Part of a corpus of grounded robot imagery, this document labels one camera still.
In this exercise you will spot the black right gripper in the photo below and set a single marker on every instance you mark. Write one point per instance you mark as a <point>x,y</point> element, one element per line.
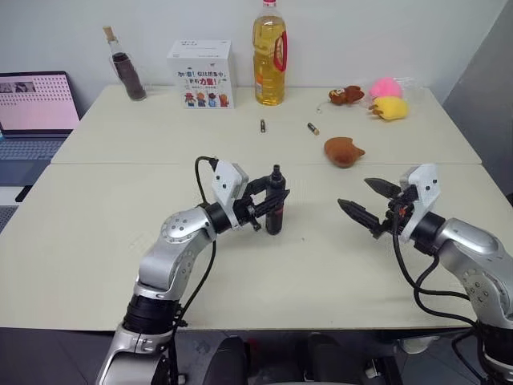
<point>394,214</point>

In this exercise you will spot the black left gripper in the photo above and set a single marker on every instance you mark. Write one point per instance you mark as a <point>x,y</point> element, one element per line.
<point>244,214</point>

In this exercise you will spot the small black bottle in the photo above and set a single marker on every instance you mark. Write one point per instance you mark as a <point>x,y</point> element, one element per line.
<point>275,218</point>

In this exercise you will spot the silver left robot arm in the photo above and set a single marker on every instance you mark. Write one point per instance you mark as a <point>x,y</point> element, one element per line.
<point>176,234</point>

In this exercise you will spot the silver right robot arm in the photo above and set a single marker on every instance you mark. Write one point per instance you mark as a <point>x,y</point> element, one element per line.
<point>469,240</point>

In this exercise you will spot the dark metal bit gold tip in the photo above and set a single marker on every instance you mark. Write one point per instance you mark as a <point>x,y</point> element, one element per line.
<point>313,128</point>

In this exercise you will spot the brown cat-shaped plush toy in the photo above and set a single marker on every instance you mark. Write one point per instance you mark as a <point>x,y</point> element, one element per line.
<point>342,151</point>

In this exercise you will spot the yellow paw plush toy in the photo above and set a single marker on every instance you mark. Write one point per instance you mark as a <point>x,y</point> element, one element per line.
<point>389,109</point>

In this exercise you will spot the brown monkey plush toy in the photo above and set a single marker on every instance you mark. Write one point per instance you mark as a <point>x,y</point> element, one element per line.
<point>346,95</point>

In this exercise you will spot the pink fluffy plush toy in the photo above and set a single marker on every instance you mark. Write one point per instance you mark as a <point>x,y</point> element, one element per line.
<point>386,87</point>

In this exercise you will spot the clear plastic bag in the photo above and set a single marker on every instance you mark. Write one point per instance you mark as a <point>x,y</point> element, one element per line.
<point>412,85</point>

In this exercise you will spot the yellow cooking oil bottle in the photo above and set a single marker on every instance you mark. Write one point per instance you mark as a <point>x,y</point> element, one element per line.
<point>270,68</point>

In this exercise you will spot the white cartoon printed box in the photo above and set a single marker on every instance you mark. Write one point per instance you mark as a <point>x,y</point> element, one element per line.
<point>204,76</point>

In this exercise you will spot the grey partition panel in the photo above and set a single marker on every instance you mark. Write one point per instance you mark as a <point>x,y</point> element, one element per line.
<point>481,100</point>

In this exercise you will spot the dark rounded shape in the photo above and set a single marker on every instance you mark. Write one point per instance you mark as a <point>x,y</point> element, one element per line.
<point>228,361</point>

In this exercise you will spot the corked glass bottle dark liquid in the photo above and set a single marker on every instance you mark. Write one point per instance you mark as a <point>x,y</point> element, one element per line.
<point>130,76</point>

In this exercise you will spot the open blue laptop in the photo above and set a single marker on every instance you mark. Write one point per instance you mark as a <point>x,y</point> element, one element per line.
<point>36,104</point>

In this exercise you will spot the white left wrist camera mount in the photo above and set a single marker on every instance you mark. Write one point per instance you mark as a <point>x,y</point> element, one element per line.
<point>226,180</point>

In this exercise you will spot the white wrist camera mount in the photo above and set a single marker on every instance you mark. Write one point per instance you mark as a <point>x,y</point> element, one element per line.
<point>226,180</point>
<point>425,188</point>

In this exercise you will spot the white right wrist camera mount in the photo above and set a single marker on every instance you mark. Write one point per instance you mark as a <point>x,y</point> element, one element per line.
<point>425,188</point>

